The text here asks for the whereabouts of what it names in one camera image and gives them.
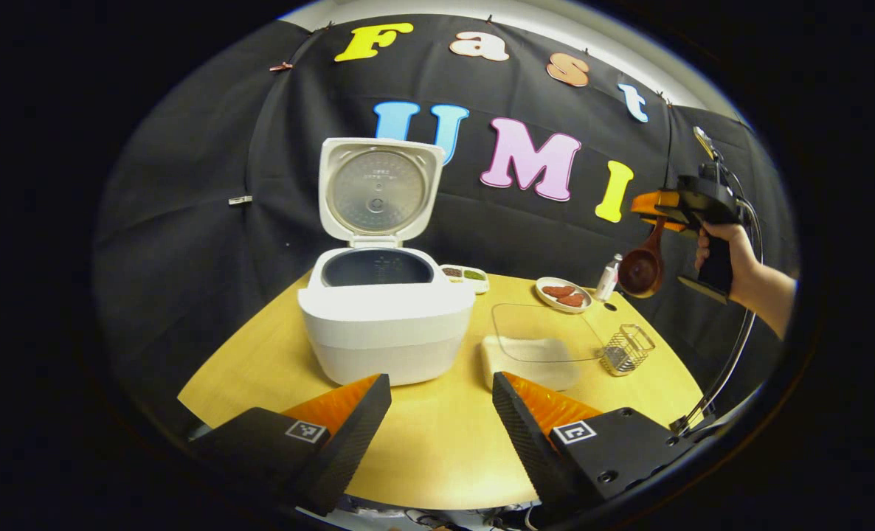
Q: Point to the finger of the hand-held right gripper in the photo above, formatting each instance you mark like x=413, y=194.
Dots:
x=655, y=203
x=670, y=223

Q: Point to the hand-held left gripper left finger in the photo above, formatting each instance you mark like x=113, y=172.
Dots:
x=349, y=442

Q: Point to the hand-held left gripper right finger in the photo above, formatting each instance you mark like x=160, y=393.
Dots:
x=526, y=442

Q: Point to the brown wooden spoon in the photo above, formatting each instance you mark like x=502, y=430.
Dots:
x=640, y=273

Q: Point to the white rice cooker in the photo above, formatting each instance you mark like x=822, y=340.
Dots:
x=386, y=332

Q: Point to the clear bottle with pink label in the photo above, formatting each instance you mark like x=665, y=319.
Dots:
x=607, y=280

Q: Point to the round white plate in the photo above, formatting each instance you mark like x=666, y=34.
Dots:
x=585, y=306

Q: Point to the clear plastic container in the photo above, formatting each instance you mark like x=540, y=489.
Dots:
x=541, y=324

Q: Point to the red meat piece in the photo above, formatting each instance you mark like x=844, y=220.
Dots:
x=572, y=300
x=558, y=291

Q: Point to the white divided bean dish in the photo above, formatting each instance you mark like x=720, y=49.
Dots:
x=465, y=276

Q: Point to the silver cloth clip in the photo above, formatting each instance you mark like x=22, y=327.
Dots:
x=240, y=200

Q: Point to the copper cloth clip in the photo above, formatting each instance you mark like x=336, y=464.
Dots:
x=281, y=66

